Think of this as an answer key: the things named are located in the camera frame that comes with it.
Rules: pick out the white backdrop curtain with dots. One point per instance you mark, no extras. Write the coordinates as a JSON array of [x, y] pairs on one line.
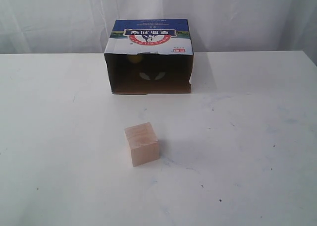
[[75, 26]]

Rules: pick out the blue white cardboard box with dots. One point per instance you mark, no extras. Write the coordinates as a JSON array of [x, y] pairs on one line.
[[167, 51]]

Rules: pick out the light wooden cube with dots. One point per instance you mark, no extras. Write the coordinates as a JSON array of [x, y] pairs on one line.
[[143, 144]]

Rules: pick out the yellow tennis ball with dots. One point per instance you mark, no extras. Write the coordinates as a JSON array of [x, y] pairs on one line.
[[135, 58]]

